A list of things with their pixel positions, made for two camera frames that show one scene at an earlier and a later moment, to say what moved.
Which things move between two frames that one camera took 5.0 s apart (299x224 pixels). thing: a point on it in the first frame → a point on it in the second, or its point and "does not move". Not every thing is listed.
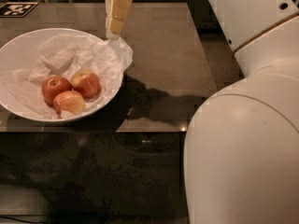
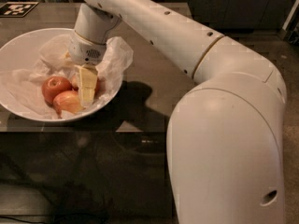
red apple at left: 52,86 does not move
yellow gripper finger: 118,4 → 88,77
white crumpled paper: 62,56 does not move
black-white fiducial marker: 17,9 does not move
